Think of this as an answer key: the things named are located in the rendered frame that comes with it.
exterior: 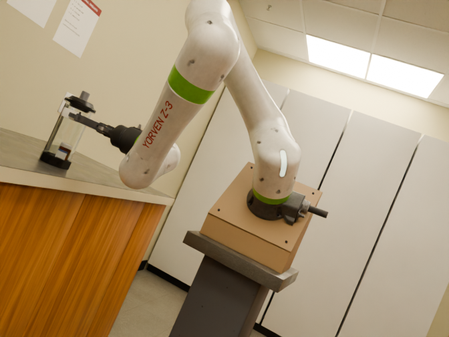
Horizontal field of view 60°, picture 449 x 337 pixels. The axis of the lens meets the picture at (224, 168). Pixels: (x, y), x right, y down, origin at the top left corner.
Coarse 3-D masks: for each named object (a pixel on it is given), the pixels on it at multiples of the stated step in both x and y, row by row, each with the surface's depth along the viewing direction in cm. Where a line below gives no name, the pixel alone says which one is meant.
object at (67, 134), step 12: (72, 108) 128; (84, 108) 128; (60, 120) 128; (72, 120) 128; (60, 132) 128; (72, 132) 129; (48, 144) 128; (60, 144) 128; (72, 144) 130; (60, 156) 128; (72, 156) 133
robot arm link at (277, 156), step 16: (272, 128) 115; (256, 144) 114; (272, 144) 110; (288, 144) 110; (256, 160) 113; (272, 160) 107; (288, 160) 107; (256, 176) 115; (272, 176) 110; (288, 176) 110; (256, 192) 118; (272, 192) 114; (288, 192) 116
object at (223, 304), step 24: (216, 264) 119; (192, 288) 120; (216, 288) 118; (240, 288) 115; (264, 288) 121; (192, 312) 119; (216, 312) 116; (240, 312) 114; (168, 336) 120; (192, 336) 117; (216, 336) 115; (240, 336) 115
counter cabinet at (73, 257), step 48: (0, 192) 99; (48, 192) 115; (0, 240) 105; (48, 240) 124; (96, 240) 150; (144, 240) 190; (0, 288) 113; (48, 288) 134; (96, 288) 165; (0, 336) 121; (48, 336) 146; (96, 336) 183
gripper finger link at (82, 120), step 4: (80, 116) 121; (84, 116) 121; (76, 120) 121; (80, 120) 121; (84, 120) 121; (88, 120) 122; (92, 120) 122; (84, 124) 121; (88, 124) 122; (92, 124) 122; (96, 124) 122; (100, 124) 122; (96, 128) 122
